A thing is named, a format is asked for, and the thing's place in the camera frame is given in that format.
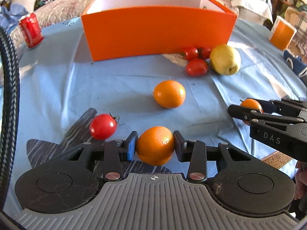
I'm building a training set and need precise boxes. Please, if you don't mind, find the person's hand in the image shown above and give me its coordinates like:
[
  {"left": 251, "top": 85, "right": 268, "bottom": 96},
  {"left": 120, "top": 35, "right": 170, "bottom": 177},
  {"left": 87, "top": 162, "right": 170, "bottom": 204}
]
[{"left": 295, "top": 161, "right": 307, "bottom": 200}]

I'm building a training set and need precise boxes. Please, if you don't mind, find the navy blue cloth item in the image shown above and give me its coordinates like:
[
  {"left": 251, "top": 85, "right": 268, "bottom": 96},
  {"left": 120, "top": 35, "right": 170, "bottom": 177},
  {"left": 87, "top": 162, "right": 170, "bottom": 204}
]
[{"left": 283, "top": 50, "right": 307, "bottom": 85}]

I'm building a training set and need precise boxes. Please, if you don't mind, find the yellow green apple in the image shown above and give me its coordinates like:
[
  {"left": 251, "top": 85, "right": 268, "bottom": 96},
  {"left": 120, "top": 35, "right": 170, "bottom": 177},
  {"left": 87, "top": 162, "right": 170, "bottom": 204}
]
[{"left": 210, "top": 44, "right": 241, "bottom": 76}]

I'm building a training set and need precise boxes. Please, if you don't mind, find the large red tomato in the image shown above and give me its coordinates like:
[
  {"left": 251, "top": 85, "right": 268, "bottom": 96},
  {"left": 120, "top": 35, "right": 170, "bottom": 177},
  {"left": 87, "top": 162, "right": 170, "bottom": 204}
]
[{"left": 89, "top": 114, "right": 119, "bottom": 140}]

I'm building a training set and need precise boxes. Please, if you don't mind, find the front small red tomato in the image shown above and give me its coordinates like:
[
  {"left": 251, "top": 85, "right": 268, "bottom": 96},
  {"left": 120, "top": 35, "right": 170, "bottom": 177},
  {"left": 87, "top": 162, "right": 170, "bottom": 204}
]
[{"left": 185, "top": 59, "right": 208, "bottom": 77}]

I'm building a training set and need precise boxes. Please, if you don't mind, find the small red tomato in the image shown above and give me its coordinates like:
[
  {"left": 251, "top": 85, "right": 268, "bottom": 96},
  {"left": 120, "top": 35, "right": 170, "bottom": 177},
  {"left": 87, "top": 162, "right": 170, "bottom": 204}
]
[
  {"left": 185, "top": 59, "right": 208, "bottom": 77},
  {"left": 181, "top": 47, "right": 199, "bottom": 61},
  {"left": 198, "top": 48, "right": 211, "bottom": 60}
]

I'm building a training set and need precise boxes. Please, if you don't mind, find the small orange box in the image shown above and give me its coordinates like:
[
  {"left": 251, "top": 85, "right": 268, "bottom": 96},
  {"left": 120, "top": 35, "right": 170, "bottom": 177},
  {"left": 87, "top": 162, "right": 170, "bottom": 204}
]
[{"left": 268, "top": 16, "right": 297, "bottom": 51}]

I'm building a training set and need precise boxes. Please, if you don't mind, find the right small red tomato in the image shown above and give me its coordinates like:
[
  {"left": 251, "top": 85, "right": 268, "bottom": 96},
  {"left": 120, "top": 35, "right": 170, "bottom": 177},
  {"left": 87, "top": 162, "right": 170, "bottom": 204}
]
[{"left": 198, "top": 48, "right": 211, "bottom": 60}]

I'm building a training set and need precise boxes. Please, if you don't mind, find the left small red tomato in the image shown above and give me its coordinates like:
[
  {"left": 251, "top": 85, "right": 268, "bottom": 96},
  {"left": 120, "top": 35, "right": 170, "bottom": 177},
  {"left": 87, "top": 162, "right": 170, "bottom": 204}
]
[{"left": 181, "top": 47, "right": 199, "bottom": 61}]

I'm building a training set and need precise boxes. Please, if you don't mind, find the light blue tablecloth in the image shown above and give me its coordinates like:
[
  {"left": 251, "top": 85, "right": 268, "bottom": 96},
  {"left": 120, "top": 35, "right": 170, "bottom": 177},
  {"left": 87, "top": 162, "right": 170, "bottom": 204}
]
[{"left": 4, "top": 19, "right": 306, "bottom": 216}]

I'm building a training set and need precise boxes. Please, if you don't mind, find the large orange cardboard box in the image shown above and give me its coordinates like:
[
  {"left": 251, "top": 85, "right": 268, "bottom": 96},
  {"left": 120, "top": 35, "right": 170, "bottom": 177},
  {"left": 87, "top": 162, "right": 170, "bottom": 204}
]
[{"left": 81, "top": 0, "right": 237, "bottom": 61}]

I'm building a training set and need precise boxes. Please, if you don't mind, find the red soda can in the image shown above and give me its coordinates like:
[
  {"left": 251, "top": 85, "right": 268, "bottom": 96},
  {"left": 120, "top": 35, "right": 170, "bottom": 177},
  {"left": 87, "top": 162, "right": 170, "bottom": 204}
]
[{"left": 19, "top": 12, "right": 44, "bottom": 49}]

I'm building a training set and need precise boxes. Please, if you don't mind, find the black braided cable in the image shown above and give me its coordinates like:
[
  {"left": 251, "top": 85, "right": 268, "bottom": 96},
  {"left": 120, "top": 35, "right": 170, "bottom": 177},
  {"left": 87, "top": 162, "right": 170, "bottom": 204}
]
[{"left": 0, "top": 26, "right": 20, "bottom": 209}]

